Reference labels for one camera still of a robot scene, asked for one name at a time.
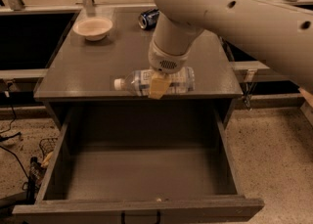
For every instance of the black stand on floor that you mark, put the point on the black stand on floor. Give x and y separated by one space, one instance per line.
29 189

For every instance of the clear bottle with blue label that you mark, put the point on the clear bottle with blue label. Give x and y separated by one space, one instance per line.
138 82

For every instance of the open grey top drawer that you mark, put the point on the open grey top drawer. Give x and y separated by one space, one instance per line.
105 164

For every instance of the blue soda can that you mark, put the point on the blue soda can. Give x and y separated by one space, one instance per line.
148 19

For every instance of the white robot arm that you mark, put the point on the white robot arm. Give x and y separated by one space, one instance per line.
280 35

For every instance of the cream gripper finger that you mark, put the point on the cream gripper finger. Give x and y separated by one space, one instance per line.
159 84

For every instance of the white bowl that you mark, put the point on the white bowl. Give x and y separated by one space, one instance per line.
93 29

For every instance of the grey cabinet with counter top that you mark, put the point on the grey cabinet with counter top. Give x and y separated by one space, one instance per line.
84 71

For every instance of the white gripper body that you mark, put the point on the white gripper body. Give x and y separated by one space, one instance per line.
165 61

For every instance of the black drawer handle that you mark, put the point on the black drawer handle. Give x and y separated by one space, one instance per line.
140 218

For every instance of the black wire basket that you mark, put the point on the black wire basket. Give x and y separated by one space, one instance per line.
47 145

